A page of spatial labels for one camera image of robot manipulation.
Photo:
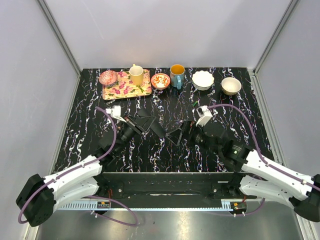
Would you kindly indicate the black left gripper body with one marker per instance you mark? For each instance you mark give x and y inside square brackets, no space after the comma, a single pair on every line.
[132,124]

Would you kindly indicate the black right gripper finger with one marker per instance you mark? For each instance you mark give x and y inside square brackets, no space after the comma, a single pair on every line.
[178,131]
[175,137]

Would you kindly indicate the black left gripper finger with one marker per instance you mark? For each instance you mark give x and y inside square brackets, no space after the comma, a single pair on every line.
[147,119]
[156,128]

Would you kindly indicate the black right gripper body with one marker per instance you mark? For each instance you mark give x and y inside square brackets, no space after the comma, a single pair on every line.
[190,129]

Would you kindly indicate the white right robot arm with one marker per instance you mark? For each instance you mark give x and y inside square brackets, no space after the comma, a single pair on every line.
[254,174]

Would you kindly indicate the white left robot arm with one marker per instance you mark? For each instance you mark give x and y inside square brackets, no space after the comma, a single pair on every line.
[42,196]

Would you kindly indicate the floral rectangular tray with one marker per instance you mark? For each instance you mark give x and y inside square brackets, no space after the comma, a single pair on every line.
[124,88]

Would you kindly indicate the orange floral small bowl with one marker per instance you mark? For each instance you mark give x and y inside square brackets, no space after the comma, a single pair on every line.
[160,81]

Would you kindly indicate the pink patterned bowl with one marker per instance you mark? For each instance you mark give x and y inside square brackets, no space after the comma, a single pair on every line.
[108,78]

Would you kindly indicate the yellow mug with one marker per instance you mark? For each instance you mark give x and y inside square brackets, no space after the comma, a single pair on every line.
[136,74]

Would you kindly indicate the white scalloped bowl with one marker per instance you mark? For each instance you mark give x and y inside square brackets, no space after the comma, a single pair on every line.
[202,80]

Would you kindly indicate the blue mug orange inside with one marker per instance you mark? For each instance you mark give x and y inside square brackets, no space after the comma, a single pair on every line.
[177,76]

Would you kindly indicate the beige round bowl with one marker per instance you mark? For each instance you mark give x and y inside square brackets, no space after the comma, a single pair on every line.
[231,86]

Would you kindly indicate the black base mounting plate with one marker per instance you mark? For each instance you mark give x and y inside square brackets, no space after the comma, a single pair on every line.
[169,189]

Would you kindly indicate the left connector box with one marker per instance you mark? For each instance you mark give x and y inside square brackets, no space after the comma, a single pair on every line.
[103,204]

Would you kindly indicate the connector box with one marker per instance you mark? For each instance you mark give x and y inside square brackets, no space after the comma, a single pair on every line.
[103,204]
[239,206]

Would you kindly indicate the right connector box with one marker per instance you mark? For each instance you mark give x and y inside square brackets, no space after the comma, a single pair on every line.
[239,206]

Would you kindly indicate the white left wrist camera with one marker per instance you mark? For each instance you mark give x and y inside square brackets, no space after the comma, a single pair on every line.
[115,112]

